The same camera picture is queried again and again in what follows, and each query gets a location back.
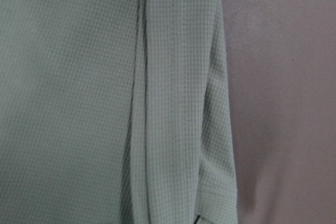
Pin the sage green long-sleeve shirt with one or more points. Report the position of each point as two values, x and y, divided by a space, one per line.
115 111

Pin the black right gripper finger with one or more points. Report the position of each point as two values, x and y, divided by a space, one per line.
197 220

